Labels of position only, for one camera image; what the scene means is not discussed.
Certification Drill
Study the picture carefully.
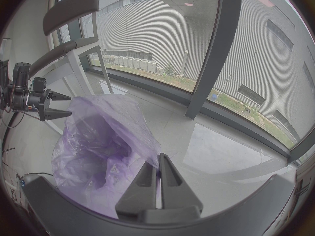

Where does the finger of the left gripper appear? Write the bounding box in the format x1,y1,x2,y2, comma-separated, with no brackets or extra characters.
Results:
50,90,72,102
45,108,72,121

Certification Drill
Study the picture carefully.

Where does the window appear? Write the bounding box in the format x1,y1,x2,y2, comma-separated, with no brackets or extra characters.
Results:
49,0,315,167

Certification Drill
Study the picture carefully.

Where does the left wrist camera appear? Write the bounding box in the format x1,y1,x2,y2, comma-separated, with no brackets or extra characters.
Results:
29,77,47,98

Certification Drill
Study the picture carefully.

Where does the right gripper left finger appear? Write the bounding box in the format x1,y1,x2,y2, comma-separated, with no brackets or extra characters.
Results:
115,161,159,222

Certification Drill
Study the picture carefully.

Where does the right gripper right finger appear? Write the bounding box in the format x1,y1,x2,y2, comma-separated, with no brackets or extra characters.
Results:
158,153,204,218

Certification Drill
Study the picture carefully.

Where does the purple plastic bag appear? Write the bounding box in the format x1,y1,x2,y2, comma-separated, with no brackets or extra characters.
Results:
51,94,161,218

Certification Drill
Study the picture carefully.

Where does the grey padded white chair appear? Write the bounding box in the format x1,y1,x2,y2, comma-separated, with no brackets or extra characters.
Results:
29,0,114,136

